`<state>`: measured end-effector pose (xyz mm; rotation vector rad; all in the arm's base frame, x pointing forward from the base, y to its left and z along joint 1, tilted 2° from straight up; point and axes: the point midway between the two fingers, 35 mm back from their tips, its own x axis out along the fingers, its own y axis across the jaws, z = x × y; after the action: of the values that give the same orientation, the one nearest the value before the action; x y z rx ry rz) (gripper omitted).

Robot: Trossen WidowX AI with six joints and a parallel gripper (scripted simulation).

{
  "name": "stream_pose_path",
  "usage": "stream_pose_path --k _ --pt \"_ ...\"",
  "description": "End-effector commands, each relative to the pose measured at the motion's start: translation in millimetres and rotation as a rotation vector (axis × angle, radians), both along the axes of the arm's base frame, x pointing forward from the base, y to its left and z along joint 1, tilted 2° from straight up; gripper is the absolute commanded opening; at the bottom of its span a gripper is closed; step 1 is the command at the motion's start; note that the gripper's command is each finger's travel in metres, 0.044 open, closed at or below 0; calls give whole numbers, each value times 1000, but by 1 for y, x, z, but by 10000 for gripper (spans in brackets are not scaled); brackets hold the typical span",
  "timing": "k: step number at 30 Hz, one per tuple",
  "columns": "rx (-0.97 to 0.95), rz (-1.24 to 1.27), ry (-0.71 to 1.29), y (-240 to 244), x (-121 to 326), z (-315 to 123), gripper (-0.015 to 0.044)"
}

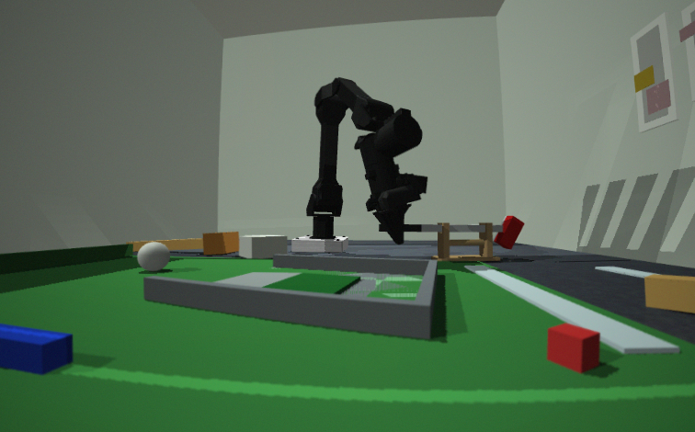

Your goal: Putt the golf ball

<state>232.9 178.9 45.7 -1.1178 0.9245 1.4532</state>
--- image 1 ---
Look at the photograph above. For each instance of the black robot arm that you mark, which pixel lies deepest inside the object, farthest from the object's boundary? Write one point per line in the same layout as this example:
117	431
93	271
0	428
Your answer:
396	133

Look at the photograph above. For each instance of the red block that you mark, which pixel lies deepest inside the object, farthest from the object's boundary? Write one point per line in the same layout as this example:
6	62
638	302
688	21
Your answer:
574	347

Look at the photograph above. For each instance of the blue rectangular block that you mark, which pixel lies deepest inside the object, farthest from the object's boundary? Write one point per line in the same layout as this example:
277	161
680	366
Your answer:
34	350

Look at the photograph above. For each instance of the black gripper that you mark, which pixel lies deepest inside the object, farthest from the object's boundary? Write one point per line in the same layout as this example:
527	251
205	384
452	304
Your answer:
389	201

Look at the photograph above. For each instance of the white golf ball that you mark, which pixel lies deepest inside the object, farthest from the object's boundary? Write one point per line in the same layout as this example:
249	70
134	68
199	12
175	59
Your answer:
153	256

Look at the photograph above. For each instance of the white flat bar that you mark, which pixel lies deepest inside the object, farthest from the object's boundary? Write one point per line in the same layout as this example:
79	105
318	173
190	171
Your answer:
619	270
613	333

